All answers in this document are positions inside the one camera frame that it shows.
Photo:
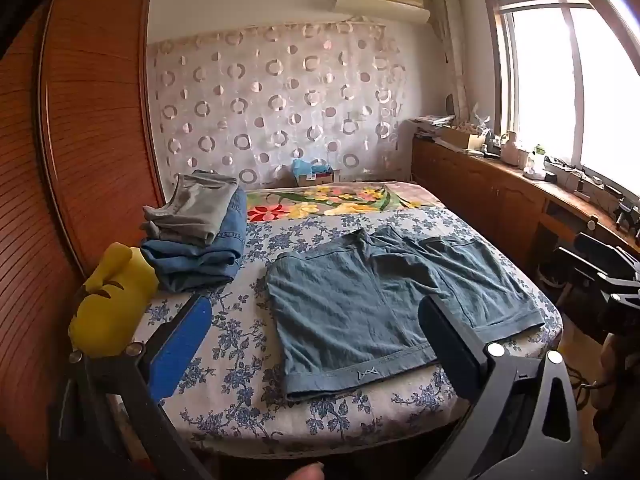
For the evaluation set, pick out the open cardboard box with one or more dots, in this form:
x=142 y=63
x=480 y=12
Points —
x=462 y=139

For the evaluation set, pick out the folded grey pants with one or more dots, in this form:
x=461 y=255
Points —
x=195 y=207

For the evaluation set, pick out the stack of papers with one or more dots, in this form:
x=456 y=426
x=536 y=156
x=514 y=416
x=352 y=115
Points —
x=430 y=124

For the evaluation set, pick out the person's left hand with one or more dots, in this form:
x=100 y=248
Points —
x=307 y=472

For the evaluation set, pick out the wooden wardrobe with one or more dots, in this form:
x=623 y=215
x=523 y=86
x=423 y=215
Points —
x=85 y=135

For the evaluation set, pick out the yellow plush toy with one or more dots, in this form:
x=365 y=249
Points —
x=112 y=305

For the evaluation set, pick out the green capped bottle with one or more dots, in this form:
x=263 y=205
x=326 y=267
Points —
x=537 y=160

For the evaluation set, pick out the window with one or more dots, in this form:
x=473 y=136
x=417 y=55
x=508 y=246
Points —
x=575 y=85

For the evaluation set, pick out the small cardboard box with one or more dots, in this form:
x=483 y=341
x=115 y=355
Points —
x=325 y=177

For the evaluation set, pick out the pale window curtain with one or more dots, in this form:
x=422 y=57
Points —
x=455 y=50

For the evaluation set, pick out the blue denim shorts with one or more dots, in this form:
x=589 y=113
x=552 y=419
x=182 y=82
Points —
x=380 y=310

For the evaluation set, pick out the clear plastic bag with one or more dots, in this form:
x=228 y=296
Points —
x=480 y=117

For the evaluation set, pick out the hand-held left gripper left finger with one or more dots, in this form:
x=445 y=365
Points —
x=182 y=347

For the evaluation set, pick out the wooden cabinet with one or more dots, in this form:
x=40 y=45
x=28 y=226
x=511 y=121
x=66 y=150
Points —
x=480 y=185

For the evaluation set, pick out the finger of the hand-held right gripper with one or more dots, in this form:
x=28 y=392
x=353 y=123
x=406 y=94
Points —
x=582 y=262
x=570 y=285

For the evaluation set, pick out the folded blue jeans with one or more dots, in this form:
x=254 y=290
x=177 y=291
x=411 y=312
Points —
x=210 y=265

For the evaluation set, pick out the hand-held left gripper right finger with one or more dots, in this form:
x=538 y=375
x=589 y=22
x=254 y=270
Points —
x=450 y=355

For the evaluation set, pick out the circle patterned curtain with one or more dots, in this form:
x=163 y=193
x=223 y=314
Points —
x=280 y=110

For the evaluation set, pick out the bed with floral sheet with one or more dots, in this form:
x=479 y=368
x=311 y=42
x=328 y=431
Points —
x=240 y=340

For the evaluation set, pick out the colourful floral blanket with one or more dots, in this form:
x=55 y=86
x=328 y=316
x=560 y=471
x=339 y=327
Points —
x=330 y=200

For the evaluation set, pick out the person's right forearm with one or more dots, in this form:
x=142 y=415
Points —
x=620 y=400

